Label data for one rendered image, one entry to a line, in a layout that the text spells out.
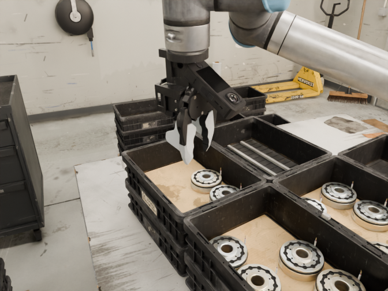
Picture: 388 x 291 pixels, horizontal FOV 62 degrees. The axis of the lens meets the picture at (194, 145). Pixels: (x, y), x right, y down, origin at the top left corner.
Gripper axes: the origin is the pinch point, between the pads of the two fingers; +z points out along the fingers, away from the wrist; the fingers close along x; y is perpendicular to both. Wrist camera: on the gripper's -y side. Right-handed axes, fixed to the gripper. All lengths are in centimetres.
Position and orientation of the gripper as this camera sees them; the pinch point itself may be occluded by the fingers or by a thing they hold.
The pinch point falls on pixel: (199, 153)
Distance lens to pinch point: 63.7
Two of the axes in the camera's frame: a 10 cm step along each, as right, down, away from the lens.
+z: 0.2, 8.5, 5.3
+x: -6.2, 4.2, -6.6
